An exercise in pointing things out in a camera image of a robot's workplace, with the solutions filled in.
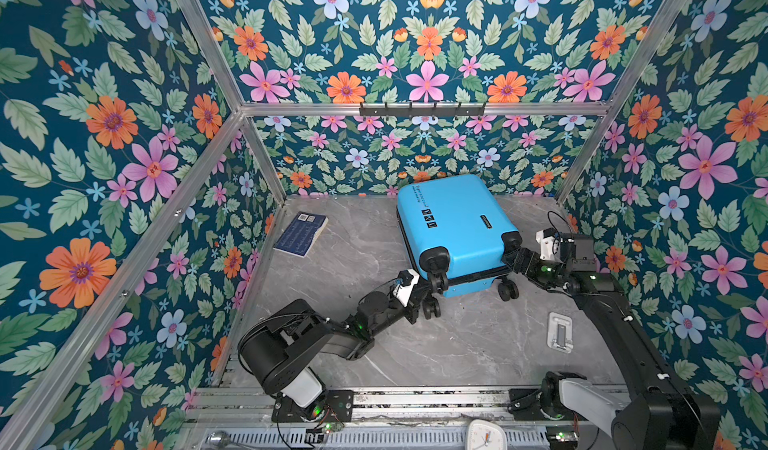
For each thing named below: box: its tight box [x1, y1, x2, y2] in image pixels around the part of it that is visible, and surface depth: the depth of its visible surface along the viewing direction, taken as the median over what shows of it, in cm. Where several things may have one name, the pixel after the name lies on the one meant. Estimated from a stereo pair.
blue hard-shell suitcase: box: [396, 174, 522, 319], surface depth 86 cm
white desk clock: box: [466, 419, 508, 450], surface depth 69 cm
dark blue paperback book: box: [273, 211, 329, 258], surface depth 110 cm
